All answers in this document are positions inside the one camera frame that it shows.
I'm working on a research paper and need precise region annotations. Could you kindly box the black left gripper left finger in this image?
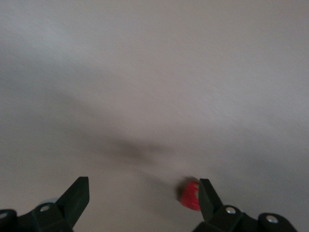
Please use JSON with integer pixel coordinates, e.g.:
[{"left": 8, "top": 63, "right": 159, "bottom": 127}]
[{"left": 18, "top": 176, "right": 90, "bottom": 232}]

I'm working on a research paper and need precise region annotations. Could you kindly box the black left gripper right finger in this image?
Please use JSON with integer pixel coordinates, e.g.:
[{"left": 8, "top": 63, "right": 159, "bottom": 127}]
[{"left": 192, "top": 178, "right": 244, "bottom": 232}]

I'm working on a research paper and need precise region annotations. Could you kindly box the red toy strawberry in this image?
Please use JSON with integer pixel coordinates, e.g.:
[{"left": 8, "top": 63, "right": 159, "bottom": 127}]
[{"left": 179, "top": 177, "right": 201, "bottom": 211}]

